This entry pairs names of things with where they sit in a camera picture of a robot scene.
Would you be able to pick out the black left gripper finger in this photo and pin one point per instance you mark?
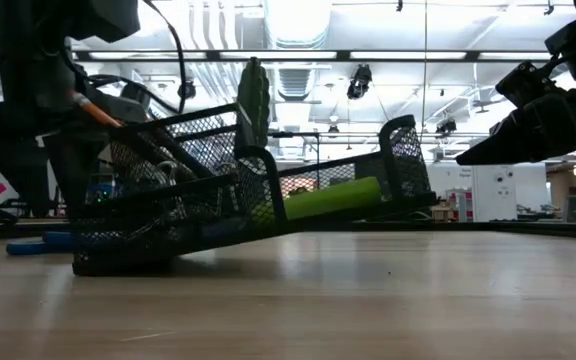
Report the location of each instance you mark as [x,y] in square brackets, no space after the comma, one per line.
[73,170]

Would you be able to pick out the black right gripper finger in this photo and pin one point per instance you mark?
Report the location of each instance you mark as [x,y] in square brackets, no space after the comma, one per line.
[503,142]

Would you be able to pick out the orange pencil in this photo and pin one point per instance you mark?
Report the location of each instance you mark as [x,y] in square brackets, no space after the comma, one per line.
[95,112]

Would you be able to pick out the small black binder clip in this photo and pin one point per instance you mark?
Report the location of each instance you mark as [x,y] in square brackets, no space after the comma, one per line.
[166,162]

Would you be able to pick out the green sticky note pad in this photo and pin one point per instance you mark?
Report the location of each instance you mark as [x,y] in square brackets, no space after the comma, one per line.
[333,197]

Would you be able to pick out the black mesh desk organizer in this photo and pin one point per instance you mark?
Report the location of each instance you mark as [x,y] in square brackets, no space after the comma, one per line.
[275,190]

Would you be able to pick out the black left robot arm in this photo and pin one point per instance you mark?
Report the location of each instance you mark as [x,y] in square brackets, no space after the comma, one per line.
[18,20]

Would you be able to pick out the white cabinet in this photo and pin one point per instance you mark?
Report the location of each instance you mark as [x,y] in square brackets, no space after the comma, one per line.
[503,195]

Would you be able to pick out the green cactus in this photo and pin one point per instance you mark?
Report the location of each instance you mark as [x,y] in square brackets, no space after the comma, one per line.
[254,100]

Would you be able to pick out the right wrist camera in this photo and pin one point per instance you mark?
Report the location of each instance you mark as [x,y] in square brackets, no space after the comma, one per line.
[525,85]

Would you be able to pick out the black aluminium table frame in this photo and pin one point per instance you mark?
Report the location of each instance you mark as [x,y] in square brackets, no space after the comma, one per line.
[518,228]

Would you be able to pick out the hanging black ceiling camera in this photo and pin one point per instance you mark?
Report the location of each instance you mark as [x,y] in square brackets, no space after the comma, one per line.
[359,82]

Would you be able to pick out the ceiling air duct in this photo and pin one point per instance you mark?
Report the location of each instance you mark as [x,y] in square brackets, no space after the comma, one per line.
[298,20]

